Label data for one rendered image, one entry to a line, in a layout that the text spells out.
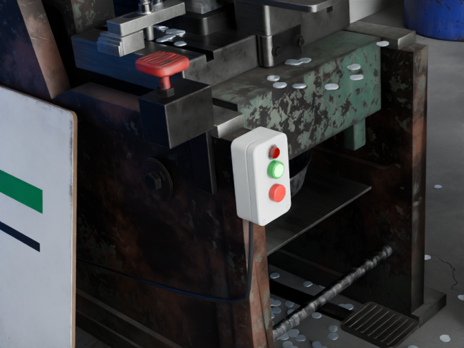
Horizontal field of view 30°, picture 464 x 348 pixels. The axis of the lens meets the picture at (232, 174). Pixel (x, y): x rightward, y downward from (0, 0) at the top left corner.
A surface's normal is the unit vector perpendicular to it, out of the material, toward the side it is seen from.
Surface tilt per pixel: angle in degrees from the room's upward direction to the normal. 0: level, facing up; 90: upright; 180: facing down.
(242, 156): 90
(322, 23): 90
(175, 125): 90
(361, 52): 90
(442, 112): 0
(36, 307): 78
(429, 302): 0
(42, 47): 73
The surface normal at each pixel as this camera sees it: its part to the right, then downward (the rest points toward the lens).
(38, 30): 0.66, -0.01
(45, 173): -0.71, 0.18
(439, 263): -0.08, -0.89
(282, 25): 0.72, 0.26
